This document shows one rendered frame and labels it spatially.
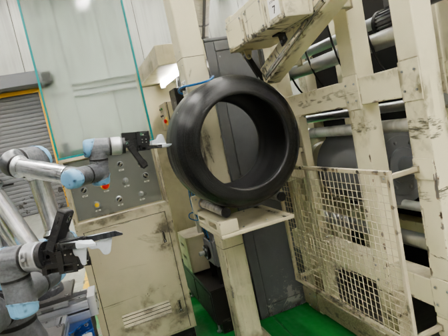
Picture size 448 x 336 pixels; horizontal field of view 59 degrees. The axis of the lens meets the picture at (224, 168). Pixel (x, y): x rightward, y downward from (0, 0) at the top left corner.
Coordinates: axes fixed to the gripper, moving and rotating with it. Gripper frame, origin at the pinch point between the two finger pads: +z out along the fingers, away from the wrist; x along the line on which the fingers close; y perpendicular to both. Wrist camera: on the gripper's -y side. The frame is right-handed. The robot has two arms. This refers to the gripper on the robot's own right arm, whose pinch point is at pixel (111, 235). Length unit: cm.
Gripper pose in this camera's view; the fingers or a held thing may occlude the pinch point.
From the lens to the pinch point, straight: 106.7
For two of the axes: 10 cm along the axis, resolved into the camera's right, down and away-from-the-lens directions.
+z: 9.7, -1.8, -1.7
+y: 1.8, 9.8, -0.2
